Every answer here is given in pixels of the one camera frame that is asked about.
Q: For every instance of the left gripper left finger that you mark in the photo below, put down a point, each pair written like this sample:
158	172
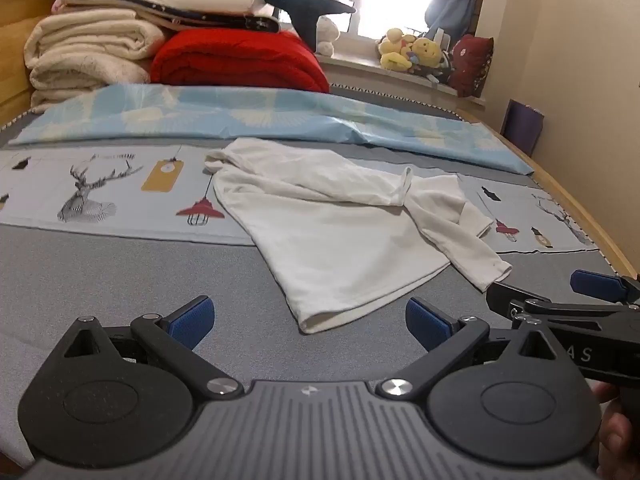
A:
170	341

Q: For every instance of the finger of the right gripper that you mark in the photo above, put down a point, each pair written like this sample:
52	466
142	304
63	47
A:
611	288
509	302

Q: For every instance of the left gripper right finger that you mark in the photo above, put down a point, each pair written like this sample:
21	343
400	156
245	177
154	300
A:
449	343

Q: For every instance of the white small shirt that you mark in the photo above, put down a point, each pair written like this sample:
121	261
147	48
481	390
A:
343	240

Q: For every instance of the person's right hand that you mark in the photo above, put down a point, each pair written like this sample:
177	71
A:
615	437

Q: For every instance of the deer print grey sheet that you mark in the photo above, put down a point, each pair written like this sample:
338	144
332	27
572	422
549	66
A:
163	193

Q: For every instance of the purple box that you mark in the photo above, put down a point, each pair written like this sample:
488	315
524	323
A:
522	126

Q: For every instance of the light blue patterned quilt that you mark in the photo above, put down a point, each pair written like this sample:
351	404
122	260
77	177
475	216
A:
127	111

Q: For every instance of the dark red cushion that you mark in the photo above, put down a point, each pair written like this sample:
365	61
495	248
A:
470	63

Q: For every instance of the yellow plush toy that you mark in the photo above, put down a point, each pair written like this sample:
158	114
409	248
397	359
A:
405	53

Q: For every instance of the red folded blanket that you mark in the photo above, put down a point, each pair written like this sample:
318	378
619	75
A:
238	58

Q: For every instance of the cream folded blanket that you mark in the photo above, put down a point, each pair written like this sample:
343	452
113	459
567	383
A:
74	53

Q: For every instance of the white plush toy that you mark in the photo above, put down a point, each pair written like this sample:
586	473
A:
327	34

